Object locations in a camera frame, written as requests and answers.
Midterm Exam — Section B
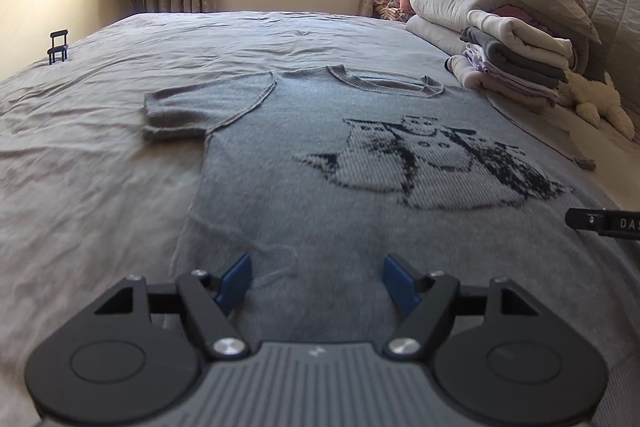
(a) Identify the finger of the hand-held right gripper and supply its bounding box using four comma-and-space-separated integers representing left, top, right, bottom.
565, 207, 608, 236

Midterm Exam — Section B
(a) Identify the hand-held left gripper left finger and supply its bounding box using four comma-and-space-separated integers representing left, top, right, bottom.
95, 253, 252, 362

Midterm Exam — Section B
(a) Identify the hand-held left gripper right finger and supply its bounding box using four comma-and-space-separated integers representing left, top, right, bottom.
382, 254, 538, 362

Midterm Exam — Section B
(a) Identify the grey knit sweater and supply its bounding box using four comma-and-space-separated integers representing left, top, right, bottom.
141, 63, 640, 360

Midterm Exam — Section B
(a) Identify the stack of folded clothes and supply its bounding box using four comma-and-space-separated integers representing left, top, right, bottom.
460, 27, 568, 88

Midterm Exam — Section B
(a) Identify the white plush dog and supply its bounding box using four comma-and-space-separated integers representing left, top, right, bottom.
557, 72, 636, 140

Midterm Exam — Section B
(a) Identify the lilac white folded garment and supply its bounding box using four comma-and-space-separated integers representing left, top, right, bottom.
462, 47, 561, 102

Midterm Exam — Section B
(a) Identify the pink folded blanket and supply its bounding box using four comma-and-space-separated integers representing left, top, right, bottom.
495, 4, 543, 28

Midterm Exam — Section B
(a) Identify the small black rack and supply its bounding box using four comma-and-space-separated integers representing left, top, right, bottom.
47, 29, 69, 66

